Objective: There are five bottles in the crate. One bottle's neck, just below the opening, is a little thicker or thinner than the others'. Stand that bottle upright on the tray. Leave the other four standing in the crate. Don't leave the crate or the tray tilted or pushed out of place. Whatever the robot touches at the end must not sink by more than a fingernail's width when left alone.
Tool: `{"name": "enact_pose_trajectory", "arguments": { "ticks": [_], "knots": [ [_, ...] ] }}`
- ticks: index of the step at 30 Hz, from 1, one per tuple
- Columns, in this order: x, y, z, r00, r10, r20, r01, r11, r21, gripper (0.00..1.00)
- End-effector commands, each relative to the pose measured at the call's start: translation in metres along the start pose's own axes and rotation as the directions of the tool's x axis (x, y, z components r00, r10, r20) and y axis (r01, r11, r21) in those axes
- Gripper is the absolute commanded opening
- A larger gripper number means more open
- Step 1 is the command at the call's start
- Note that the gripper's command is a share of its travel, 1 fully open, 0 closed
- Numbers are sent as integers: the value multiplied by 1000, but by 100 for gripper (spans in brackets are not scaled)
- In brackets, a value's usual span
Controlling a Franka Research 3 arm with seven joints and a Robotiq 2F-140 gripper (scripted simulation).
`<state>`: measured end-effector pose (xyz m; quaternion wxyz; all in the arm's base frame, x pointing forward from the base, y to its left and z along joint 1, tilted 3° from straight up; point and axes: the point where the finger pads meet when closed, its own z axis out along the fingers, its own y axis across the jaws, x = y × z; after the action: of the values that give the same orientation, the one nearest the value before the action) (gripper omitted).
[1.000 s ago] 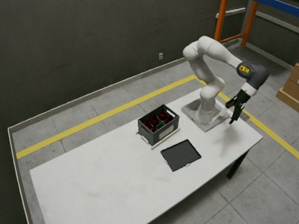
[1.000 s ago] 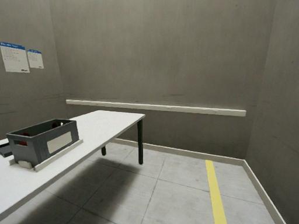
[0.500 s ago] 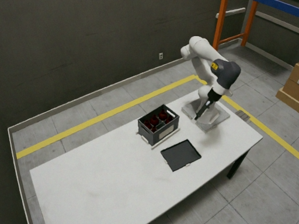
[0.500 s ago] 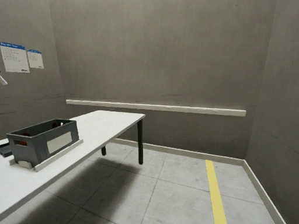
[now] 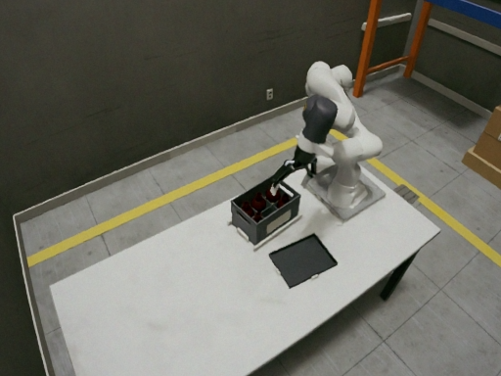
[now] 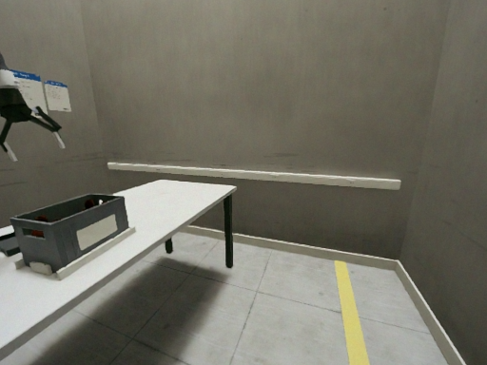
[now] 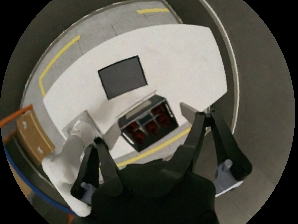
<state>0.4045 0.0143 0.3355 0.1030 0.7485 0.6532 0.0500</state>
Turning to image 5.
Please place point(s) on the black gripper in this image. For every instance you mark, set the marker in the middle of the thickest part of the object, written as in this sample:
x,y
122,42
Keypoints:
x,y
301,160

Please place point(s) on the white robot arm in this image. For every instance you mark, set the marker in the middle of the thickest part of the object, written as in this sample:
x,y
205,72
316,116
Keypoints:
x,y
323,114

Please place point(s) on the brown glass bottle with cream label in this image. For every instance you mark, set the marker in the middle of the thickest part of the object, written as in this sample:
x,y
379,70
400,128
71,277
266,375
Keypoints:
x,y
272,199

